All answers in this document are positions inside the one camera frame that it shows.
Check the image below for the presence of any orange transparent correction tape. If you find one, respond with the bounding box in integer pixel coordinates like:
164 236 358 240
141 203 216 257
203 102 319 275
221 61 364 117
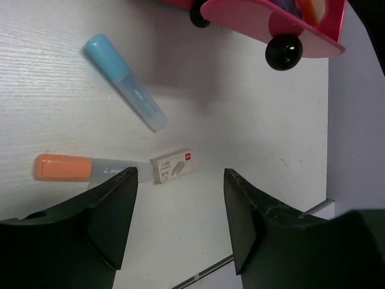
297 0 326 26

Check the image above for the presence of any orange cap highlighter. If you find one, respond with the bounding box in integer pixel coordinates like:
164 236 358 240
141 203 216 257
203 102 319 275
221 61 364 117
33 154 153 183

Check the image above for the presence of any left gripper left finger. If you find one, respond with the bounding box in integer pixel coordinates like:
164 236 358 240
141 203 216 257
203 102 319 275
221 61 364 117
1 167 138 288

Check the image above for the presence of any pink drawer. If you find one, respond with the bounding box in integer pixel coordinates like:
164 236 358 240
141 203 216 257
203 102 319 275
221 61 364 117
159 0 348 72
189 0 210 28

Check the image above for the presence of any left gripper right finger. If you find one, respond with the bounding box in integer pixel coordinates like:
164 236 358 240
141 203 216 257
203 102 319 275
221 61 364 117
223 169 384 288

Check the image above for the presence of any white staples box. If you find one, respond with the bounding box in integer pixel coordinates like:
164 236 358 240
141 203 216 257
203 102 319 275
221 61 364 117
150 149 195 184

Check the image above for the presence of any light blue glue stick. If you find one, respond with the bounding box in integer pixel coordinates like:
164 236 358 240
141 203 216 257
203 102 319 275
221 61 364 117
85 34 167 132

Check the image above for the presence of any blue transparent correction tape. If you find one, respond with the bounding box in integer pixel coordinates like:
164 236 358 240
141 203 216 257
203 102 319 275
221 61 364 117
271 0 298 14

